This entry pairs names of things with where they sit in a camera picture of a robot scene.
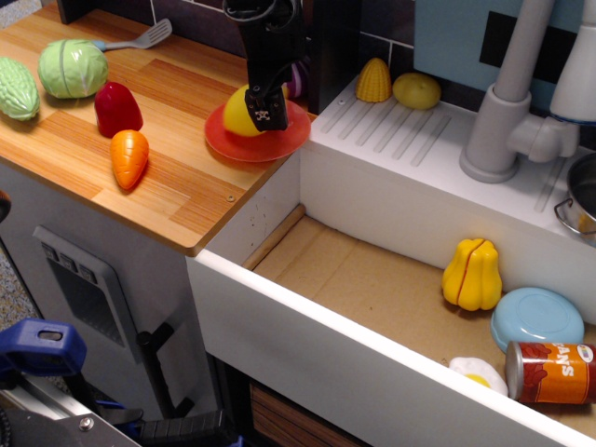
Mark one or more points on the grey toy oven door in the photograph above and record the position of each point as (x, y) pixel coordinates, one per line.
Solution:
(92, 292)

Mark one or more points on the yellow toy lemon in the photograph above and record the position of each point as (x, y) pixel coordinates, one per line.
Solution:
(236, 117)

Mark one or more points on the green toy cabbage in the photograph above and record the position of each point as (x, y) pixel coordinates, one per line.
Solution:
(72, 68)

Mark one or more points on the toy fried egg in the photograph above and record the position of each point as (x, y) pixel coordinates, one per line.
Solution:
(481, 372)

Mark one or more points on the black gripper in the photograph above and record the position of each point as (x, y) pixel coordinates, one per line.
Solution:
(273, 36)

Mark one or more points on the silver toy pot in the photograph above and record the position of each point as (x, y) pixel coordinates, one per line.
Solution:
(577, 212)

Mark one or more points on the purple striped toy onion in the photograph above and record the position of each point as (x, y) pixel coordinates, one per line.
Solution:
(297, 86)

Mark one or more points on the green toy bitter gourd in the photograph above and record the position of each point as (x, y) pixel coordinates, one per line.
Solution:
(19, 95)

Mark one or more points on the grey toy spatula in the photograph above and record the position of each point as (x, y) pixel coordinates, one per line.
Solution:
(150, 38)

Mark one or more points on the yellow toy squash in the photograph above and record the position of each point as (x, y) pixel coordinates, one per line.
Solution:
(472, 279)

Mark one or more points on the yellow toy corn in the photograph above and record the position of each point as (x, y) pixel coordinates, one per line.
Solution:
(374, 82)

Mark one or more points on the red toy pepper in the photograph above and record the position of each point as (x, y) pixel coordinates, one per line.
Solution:
(116, 109)

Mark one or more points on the orange toy carrot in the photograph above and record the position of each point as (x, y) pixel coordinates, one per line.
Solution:
(129, 151)

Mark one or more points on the blue clamp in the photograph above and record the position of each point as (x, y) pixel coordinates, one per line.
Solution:
(42, 347)

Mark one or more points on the light blue toy bowl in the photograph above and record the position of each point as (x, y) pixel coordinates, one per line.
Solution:
(535, 315)

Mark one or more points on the yellow toy potato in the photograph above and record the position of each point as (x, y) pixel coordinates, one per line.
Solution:
(417, 91)

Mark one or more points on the white toy sink basin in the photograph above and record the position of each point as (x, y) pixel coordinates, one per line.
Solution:
(326, 285)

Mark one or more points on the black oven door handle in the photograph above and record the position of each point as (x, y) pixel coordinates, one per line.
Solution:
(149, 344)

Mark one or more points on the red plastic plate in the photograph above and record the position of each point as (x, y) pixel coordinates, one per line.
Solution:
(268, 146)

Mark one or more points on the orange toy beans can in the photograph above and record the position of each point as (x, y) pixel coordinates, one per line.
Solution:
(551, 372)

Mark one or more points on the grey toy faucet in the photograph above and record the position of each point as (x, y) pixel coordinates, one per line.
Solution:
(504, 126)

